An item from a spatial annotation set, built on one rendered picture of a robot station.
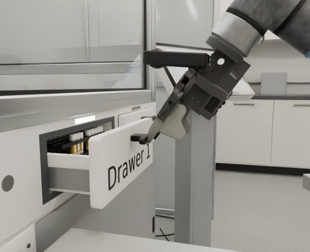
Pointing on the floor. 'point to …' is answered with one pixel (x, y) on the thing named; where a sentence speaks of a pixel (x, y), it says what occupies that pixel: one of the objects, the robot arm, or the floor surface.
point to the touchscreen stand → (194, 182)
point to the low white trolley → (119, 243)
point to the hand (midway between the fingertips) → (152, 132)
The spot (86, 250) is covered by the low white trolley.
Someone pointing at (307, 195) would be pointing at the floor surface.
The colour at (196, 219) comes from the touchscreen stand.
